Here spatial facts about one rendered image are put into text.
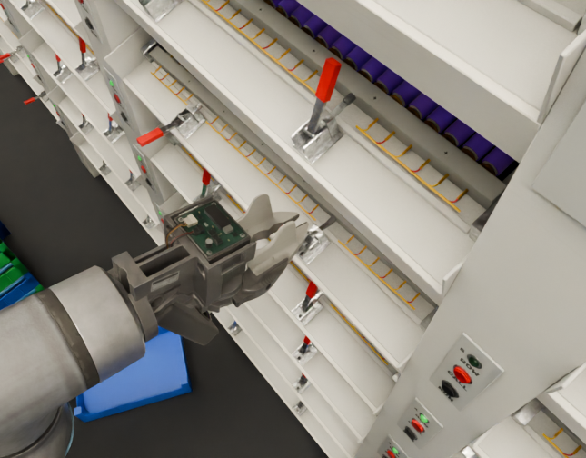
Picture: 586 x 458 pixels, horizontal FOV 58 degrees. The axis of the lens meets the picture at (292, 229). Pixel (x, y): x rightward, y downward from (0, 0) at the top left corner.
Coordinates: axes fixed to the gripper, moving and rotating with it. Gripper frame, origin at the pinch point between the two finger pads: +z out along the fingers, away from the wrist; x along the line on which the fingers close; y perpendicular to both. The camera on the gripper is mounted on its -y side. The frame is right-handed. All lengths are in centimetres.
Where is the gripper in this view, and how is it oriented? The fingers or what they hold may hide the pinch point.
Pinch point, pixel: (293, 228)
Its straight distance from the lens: 57.9
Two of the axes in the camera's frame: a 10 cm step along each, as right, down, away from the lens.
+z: 7.5, -4.1, 5.1
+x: -6.4, -6.5, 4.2
